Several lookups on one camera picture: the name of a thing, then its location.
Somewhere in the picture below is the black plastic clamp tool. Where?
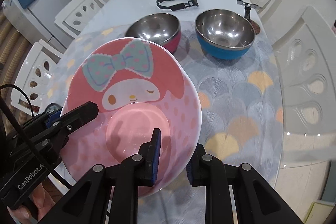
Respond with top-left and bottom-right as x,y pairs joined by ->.
156,0 -> 199,11

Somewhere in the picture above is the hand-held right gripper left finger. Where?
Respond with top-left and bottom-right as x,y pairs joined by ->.
54,128 -> 162,224

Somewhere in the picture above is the person's left hand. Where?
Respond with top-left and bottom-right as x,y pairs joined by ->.
7,181 -> 57,222

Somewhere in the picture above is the fan patterned table mat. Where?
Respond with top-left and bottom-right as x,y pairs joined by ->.
51,22 -> 285,224

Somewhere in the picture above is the blue steel bowl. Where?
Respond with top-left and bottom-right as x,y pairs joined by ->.
195,9 -> 256,60

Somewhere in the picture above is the black phone stand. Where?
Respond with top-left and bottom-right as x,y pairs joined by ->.
237,0 -> 262,20

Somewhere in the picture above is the red steel bowl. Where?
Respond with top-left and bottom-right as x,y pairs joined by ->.
125,13 -> 181,54

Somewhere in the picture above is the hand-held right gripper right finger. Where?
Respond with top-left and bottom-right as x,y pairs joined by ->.
185,143 -> 305,224

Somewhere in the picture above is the black cable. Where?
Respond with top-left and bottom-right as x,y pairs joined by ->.
0,84 -> 72,188

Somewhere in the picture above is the pale yellow box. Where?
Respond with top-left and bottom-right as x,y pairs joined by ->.
310,202 -> 332,224

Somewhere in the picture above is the white fridge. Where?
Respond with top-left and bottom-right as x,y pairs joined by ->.
1,0 -> 76,50

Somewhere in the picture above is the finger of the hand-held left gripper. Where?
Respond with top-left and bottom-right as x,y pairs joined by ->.
39,103 -> 63,130
39,101 -> 99,151

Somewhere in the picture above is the pink cartoon bowl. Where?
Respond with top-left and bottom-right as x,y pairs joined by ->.
60,37 -> 202,198

